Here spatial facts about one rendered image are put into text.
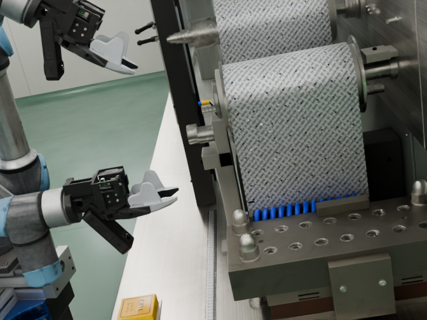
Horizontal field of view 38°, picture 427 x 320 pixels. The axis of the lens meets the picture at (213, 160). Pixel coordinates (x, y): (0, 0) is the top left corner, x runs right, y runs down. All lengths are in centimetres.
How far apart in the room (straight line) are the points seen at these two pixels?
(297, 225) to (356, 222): 11
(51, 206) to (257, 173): 40
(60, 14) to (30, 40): 592
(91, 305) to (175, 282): 174
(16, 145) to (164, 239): 52
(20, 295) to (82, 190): 71
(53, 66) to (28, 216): 29
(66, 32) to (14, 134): 65
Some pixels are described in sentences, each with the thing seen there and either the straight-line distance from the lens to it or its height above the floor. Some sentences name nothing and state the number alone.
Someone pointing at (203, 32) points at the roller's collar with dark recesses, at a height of 134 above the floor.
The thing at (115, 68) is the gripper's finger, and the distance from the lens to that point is 113.
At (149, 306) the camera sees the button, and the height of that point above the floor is 92.
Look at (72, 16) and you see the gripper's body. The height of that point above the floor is 146.
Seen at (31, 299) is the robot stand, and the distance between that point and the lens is 185.
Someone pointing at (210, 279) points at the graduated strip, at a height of 90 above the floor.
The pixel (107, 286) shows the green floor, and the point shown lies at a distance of 312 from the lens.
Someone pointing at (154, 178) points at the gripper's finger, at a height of 112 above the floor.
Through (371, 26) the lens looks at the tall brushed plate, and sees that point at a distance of 138.
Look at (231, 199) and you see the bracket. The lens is 129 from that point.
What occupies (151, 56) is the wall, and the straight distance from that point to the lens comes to 685.
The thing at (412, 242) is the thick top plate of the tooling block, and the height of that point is 103.
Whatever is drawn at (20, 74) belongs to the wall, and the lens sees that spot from 720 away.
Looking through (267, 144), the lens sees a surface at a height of 117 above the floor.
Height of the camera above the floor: 159
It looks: 22 degrees down
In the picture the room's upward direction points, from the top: 12 degrees counter-clockwise
